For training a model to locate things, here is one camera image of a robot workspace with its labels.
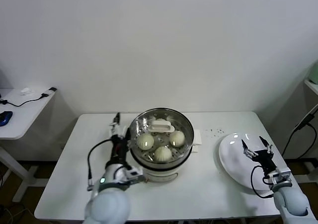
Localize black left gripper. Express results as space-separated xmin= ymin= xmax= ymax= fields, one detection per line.
xmin=109 ymin=112 xmax=131 ymax=163

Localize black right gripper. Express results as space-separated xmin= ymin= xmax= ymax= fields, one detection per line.
xmin=241 ymin=135 xmax=278 ymax=176

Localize round glass pot lid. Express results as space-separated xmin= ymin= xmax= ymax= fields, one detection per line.
xmin=128 ymin=107 xmax=195 ymax=160

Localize white round plate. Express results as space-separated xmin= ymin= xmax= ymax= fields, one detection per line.
xmin=218 ymin=133 xmax=286 ymax=191

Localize white electric cooker base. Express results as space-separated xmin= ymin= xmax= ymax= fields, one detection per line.
xmin=129 ymin=144 xmax=199 ymax=184

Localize white shelf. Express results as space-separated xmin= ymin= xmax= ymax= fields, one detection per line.
xmin=304 ymin=78 xmax=318 ymax=95

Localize pale green container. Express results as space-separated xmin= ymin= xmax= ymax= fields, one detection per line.
xmin=309 ymin=61 xmax=318 ymax=84

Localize white side desk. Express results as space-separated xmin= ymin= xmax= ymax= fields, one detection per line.
xmin=0 ymin=87 xmax=58 ymax=202

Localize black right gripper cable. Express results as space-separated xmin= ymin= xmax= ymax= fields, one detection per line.
xmin=250 ymin=165 xmax=274 ymax=199

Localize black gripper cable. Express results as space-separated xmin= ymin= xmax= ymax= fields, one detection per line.
xmin=86 ymin=138 xmax=115 ymax=191
xmin=250 ymin=165 xmax=274 ymax=199

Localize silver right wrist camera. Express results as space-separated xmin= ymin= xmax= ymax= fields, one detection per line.
xmin=267 ymin=168 xmax=292 ymax=185

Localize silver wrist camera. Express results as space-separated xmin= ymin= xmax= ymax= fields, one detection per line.
xmin=124 ymin=166 xmax=144 ymax=185
xmin=267 ymin=168 xmax=292 ymax=185

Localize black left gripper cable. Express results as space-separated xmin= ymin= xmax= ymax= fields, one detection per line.
xmin=86 ymin=138 xmax=115 ymax=191

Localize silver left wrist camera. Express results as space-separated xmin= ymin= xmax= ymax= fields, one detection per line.
xmin=124 ymin=166 xmax=144 ymax=185

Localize black power cable with adapter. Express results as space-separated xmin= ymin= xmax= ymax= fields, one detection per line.
xmin=282 ymin=107 xmax=318 ymax=160

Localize steel steamer pot white handles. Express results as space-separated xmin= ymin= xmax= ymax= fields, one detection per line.
xmin=121 ymin=107 xmax=203 ymax=165

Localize black cable with plug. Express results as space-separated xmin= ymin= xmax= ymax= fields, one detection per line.
xmin=0 ymin=86 xmax=58 ymax=107

